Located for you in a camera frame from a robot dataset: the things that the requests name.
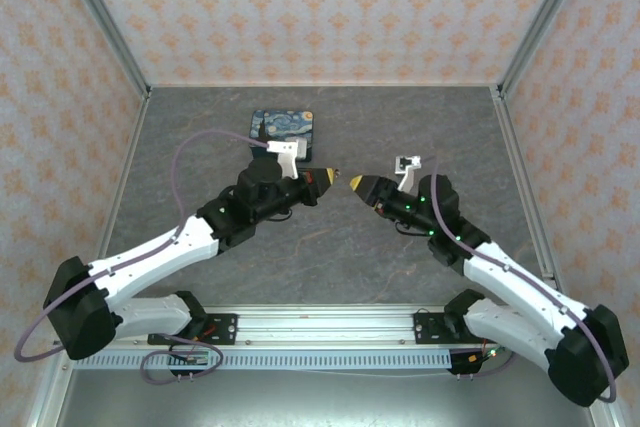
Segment starry night print box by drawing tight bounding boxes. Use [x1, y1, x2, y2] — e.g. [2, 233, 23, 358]
[248, 108, 320, 161]

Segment black mounting plate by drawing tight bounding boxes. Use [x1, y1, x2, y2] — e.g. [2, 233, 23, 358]
[413, 311, 471, 347]
[147, 313, 239, 347]

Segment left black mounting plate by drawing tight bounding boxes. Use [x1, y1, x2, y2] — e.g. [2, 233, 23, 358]
[147, 313, 239, 347]

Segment aluminium frame post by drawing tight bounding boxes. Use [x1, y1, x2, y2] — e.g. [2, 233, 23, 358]
[53, 0, 152, 99]
[498, 0, 595, 98]

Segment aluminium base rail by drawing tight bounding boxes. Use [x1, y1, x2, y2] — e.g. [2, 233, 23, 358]
[112, 303, 504, 349]

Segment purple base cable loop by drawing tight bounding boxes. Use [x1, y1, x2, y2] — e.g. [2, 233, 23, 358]
[139, 341, 225, 384]

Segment grey metal sheet panel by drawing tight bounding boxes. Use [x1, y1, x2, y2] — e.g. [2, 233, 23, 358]
[53, 369, 601, 427]

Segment white slotted cable duct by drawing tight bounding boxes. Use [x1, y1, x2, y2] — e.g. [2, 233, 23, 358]
[73, 349, 454, 371]

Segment aluminium side frame rail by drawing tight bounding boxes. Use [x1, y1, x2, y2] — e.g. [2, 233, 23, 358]
[490, 85, 624, 427]
[24, 89, 152, 427]

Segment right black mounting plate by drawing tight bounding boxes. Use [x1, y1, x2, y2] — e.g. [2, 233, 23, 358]
[413, 311, 471, 347]

